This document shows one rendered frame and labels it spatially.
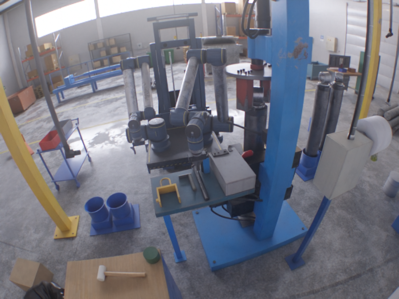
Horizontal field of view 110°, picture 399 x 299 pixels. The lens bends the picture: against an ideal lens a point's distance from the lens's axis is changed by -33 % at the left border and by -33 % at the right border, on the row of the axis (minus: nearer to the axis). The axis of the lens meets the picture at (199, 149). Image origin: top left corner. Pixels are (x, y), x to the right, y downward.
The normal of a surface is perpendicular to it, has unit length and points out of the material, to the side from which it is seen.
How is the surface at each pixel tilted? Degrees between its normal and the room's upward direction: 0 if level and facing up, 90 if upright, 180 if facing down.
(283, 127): 90
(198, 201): 0
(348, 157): 90
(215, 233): 0
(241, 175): 0
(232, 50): 90
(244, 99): 90
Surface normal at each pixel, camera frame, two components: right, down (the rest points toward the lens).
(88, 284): -0.07, -0.84
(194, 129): -0.18, 0.50
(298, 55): 0.26, 0.51
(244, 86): -0.71, 0.43
